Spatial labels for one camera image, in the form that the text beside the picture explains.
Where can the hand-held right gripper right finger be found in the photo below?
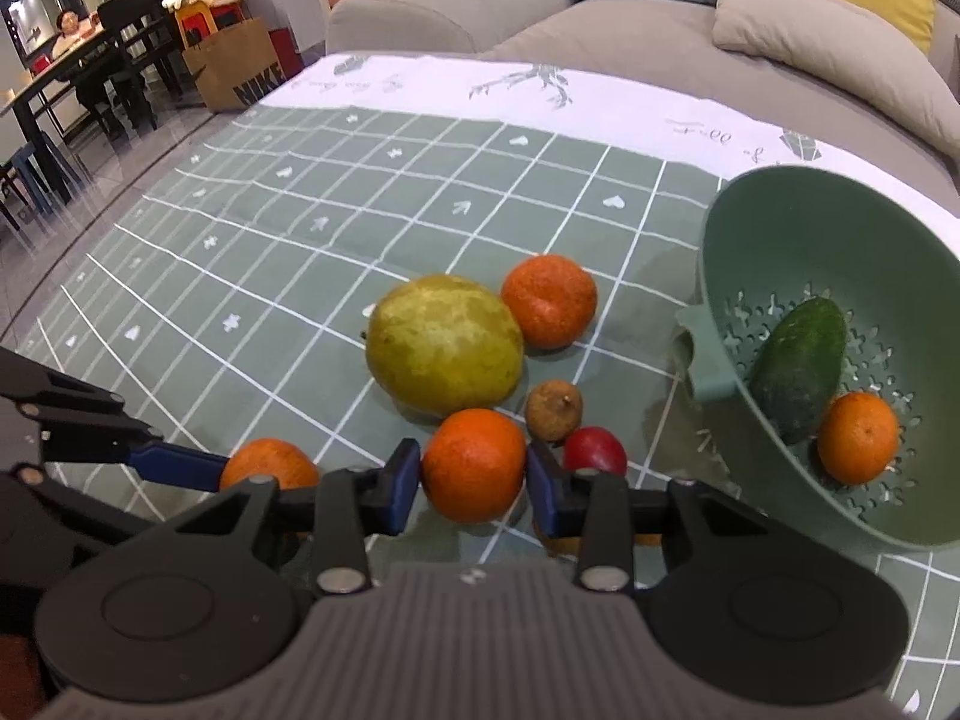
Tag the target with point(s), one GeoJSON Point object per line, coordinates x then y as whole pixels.
{"type": "Point", "coordinates": [544, 493]}

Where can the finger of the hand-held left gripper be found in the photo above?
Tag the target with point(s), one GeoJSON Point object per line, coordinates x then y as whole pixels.
{"type": "Point", "coordinates": [45, 496]}
{"type": "Point", "coordinates": [180, 467]}

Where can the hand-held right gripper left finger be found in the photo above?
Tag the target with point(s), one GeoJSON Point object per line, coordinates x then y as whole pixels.
{"type": "Point", "coordinates": [401, 486]}

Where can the small red fruit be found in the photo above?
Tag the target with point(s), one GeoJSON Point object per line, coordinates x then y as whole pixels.
{"type": "Point", "coordinates": [596, 450]}

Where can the orange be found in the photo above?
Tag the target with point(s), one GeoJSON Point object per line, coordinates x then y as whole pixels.
{"type": "Point", "coordinates": [472, 465]}
{"type": "Point", "coordinates": [270, 462]}
{"type": "Point", "coordinates": [857, 437]}
{"type": "Point", "coordinates": [549, 300]}

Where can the small brown longan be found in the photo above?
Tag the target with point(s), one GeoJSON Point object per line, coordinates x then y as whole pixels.
{"type": "Point", "coordinates": [553, 409]}
{"type": "Point", "coordinates": [646, 539]}

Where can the green plastic colander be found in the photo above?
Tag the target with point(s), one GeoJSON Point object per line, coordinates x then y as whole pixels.
{"type": "Point", "coordinates": [810, 240]}

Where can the green grid tablecloth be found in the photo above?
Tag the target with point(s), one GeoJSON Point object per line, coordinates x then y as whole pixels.
{"type": "Point", "coordinates": [300, 240]}

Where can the green cucumber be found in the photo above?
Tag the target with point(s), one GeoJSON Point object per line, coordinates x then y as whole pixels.
{"type": "Point", "coordinates": [799, 360]}

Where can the blue chair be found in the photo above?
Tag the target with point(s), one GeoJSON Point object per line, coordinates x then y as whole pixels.
{"type": "Point", "coordinates": [26, 165]}

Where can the dark dining table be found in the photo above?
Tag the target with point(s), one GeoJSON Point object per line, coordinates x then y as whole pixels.
{"type": "Point", "coordinates": [37, 90]}

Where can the brown paper bag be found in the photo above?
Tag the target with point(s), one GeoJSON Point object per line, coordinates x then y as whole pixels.
{"type": "Point", "coordinates": [232, 64]}

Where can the red bag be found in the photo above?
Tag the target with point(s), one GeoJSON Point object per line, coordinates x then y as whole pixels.
{"type": "Point", "coordinates": [286, 49]}

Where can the red stool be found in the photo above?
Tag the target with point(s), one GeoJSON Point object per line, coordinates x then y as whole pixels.
{"type": "Point", "coordinates": [196, 22]}

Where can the grey sofa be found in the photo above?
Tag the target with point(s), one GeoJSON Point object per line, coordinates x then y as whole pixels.
{"type": "Point", "coordinates": [600, 37]}

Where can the beige cushion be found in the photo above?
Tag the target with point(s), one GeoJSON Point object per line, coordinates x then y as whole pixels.
{"type": "Point", "coordinates": [825, 37]}

